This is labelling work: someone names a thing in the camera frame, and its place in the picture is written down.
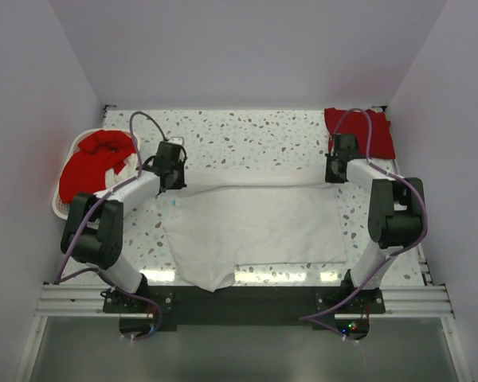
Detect white t shirt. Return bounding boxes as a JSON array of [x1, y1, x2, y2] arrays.
[[163, 170, 347, 292]]

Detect aluminium frame rail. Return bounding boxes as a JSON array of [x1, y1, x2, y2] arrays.
[[15, 158, 461, 382]]

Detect folded red t shirt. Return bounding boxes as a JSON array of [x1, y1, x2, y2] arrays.
[[323, 108, 396, 160]]

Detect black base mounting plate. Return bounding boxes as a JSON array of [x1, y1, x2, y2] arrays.
[[100, 286, 386, 339]]

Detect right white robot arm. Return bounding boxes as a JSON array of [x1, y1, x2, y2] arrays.
[[325, 134, 428, 313]]

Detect white perforated laundry basket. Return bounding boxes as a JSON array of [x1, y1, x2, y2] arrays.
[[52, 127, 141, 222]]

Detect white clothes in basket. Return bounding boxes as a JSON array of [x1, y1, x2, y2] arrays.
[[104, 154, 138, 189]]

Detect red clothes in basket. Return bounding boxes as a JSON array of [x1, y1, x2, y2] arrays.
[[58, 129, 139, 204]]

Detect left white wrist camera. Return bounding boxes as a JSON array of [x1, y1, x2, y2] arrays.
[[168, 137, 185, 146]]

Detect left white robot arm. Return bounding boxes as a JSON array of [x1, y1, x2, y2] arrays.
[[61, 140, 187, 312]]

